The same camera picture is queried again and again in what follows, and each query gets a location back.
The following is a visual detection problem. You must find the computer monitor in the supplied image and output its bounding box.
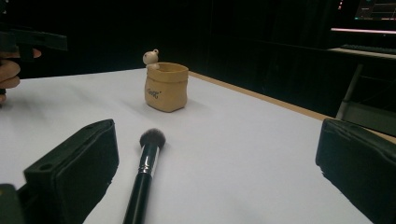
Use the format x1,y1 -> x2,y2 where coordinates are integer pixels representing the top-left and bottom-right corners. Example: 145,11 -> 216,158
330,0 -> 396,35

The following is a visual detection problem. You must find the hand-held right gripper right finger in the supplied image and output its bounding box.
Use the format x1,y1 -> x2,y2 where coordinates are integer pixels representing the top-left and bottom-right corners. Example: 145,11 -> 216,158
315,118 -> 396,224

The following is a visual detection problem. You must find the dark keyboard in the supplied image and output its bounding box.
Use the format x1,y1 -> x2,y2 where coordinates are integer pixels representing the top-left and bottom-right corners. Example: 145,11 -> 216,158
340,43 -> 396,56

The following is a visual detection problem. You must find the black makeup brush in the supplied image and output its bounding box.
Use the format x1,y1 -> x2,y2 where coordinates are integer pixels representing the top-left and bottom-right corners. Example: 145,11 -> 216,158
122,128 -> 167,224

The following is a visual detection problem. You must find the tan bear pen holder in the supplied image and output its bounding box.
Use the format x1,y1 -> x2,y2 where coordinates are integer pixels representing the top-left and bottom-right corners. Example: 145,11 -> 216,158
142,49 -> 190,113

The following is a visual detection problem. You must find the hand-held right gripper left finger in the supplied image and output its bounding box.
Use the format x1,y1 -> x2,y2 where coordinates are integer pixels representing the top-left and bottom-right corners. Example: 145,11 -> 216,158
23,118 -> 120,224

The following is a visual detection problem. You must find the side desk with metal leg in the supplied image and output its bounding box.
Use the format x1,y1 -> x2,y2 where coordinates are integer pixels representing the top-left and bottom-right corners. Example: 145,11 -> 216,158
328,47 -> 396,138

